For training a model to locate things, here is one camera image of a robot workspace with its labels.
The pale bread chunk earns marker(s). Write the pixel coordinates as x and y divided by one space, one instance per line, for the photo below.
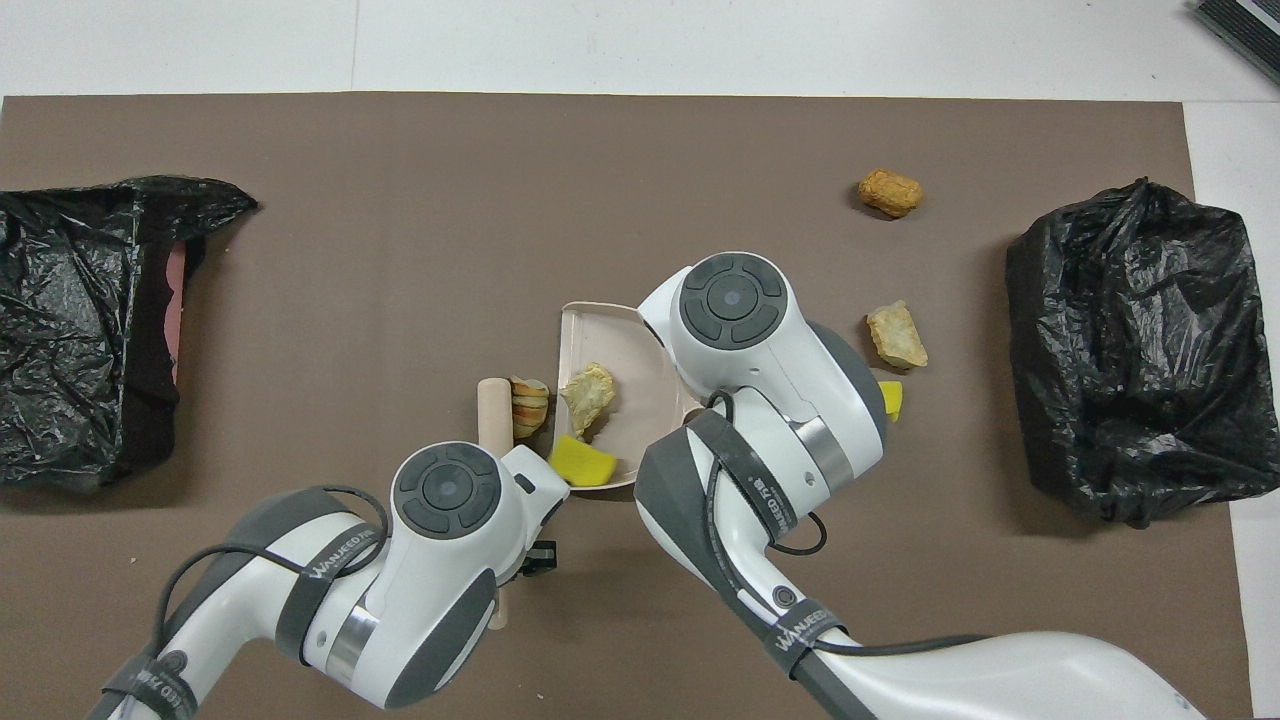
896 335
588 397

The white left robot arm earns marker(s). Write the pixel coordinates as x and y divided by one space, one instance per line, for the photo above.
450 600

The striped orange croissant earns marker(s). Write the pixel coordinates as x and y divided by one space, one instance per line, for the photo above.
528 405

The brown table mat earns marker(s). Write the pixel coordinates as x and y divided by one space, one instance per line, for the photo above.
400 200

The dark ribbed device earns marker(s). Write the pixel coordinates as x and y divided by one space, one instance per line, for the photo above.
1250 25

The beige plastic dustpan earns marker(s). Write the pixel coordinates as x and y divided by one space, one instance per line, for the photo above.
640 400

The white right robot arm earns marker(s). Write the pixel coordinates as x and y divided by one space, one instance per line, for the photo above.
760 400

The yellow sponge piece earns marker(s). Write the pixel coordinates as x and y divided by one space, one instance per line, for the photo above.
583 462
892 400

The pink plastic bin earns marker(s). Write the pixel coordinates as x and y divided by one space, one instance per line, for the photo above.
176 300

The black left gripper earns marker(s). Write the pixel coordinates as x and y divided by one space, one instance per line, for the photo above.
538 560

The black trash bag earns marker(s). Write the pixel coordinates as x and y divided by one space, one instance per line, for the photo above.
1130 350
70 300

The brown fried nugget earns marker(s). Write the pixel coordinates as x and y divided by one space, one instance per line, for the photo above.
890 192

